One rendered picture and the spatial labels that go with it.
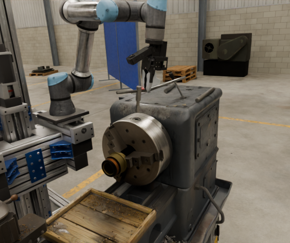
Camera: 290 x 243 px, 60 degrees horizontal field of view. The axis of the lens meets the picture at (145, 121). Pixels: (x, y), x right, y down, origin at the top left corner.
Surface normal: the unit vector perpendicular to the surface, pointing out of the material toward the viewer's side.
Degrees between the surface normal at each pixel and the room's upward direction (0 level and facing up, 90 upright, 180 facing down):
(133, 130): 90
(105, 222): 0
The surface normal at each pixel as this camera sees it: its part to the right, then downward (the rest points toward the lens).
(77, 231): -0.04, -0.94
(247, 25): -0.54, 0.29
